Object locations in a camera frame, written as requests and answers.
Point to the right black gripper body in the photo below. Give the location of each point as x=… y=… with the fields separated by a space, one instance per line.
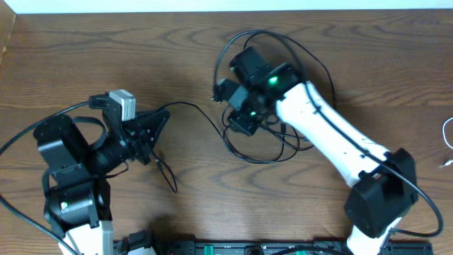
x=248 y=118

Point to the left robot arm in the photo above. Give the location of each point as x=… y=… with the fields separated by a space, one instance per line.
x=75 y=184

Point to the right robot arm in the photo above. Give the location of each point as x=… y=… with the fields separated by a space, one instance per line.
x=382 y=183

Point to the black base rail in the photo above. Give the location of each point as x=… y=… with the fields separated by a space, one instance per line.
x=228 y=248

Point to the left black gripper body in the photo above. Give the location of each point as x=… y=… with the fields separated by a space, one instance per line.
x=139 y=141

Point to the cardboard panel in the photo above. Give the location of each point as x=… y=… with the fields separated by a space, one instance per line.
x=7 y=20

